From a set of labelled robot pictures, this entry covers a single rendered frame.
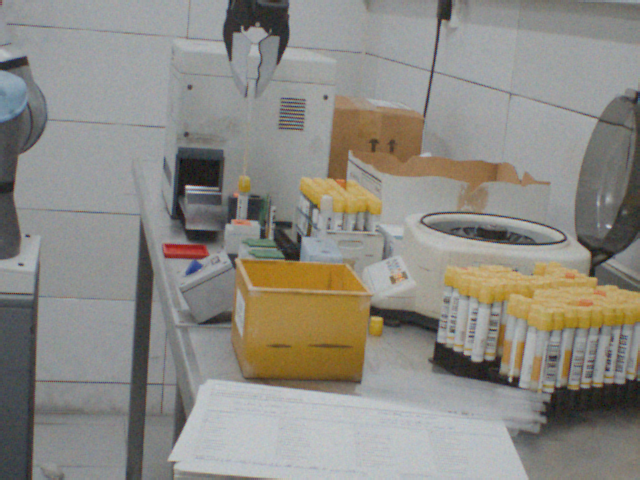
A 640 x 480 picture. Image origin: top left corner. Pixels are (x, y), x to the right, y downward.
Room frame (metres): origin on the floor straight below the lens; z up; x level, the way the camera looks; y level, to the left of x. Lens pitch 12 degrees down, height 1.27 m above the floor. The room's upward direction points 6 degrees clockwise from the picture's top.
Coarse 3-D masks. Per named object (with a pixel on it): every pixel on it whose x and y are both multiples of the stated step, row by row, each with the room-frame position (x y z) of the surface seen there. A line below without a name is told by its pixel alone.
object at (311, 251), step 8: (304, 240) 1.41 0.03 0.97; (312, 240) 1.41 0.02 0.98; (320, 240) 1.41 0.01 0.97; (328, 240) 1.42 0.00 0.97; (304, 248) 1.39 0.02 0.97; (312, 248) 1.36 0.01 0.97; (320, 248) 1.37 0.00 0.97; (328, 248) 1.37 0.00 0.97; (336, 248) 1.38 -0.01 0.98; (304, 256) 1.38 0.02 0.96; (312, 256) 1.33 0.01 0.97; (320, 256) 1.33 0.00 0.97; (328, 256) 1.33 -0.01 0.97; (336, 256) 1.33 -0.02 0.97
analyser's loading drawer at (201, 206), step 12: (192, 192) 1.84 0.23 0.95; (204, 192) 1.84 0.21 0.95; (216, 192) 1.89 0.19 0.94; (180, 204) 1.90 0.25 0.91; (192, 204) 1.79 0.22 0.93; (204, 204) 1.84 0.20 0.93; (216, 204) 1.85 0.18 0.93; (192, 216) 1.78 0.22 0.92; (204, 216) 1.79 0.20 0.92; (216, 216) 1.79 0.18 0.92; (192, 228) 1.78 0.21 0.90; (204, 228) 1.79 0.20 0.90; (216, 228) 1.79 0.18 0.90
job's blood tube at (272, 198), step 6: (270, 192) 1.71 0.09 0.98; (276, 192) 1.72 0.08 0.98; (270, 198) 1.71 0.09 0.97; (276, 198) 1.71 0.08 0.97; (270, 204) 1.71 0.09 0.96; (276, 204) 1.71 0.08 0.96; (270, 210) 1.71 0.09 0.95; (270, 216) 1.71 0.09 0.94; (270, 222) 1.71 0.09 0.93; (270, 228) 1.71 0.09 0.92; (270, 234) 1.71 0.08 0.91
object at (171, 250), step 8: (168, 248) 1.71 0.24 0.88; (176, 248) 1.71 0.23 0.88; (184, 248) 1.72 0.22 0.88; (192, 248) 1.72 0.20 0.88; (200, 248) 1.73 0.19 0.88; (168, 256) 1.65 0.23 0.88; (176, 256) 1.65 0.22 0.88; (184, 256) 1.66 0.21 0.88; (192, 256) 1.66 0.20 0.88; (200, 256) 1.66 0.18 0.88
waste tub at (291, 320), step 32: (256, 288) 1.15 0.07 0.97; (288, 288) 1.15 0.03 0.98; (320, 288) 1.29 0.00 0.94; (352, 288) 1.25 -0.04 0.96; (256, 320) 1.15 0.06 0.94; (288, 320) 1.15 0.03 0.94; (320, 320) 1.16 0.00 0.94; (352, 320) 1.17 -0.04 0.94; (256, 352) 1.15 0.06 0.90; (288, 352) 1.15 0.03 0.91; (320, 352) 1.16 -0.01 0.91; (352, 352) 1.17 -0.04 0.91
